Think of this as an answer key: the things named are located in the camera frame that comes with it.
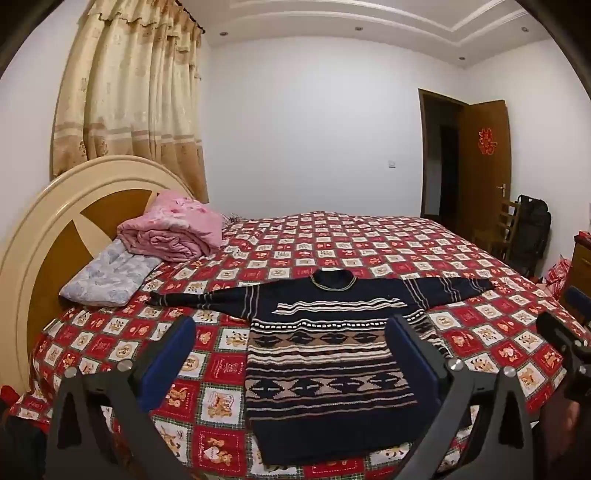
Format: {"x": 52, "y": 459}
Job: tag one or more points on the dark wooden door frame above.
{"x": 427, "y": 152}

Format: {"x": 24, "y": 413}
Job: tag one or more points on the red checked bag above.
{"x": 557, "y": 277}

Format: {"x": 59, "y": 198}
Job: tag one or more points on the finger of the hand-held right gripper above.
{"x": 581, "y": 304}
{"x": 561, "y": 332}

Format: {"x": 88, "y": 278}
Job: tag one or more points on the brown wooden door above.
{"x": 485, "y": 184}

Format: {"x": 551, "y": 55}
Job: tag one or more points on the wooden chair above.
{"x": 501, "y": 230}

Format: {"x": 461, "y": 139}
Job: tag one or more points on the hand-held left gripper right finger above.
{"x": 413, "y": 360}

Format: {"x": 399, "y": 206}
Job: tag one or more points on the red patchwork bear bedspread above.
{"x": 378, "y": 244}

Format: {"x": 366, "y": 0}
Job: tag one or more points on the cream wooden bed headboard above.
{"x": 51, "y": 217}

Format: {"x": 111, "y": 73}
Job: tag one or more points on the beige patterned curtain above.
{"x": 134, "y": 101}

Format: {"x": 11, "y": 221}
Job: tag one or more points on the grey floral pillow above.
{"x": 106, "y": 279}

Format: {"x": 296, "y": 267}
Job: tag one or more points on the red paper door decoration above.
{"x": 484, "y": 141}

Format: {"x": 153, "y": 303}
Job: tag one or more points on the navy patterned knit sweater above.
{"x": 323, "y": 369}

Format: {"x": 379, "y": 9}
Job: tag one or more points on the black bag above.
{"x": 533, "y": 235}

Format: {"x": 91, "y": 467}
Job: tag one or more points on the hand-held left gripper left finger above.
{"x": 168, "y": 360}

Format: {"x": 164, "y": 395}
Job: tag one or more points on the pink folded blanket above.
{"x": 178, "y": 230}

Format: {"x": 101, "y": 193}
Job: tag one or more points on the brown wooden cabinet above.
{"x": 579, "y": 267}

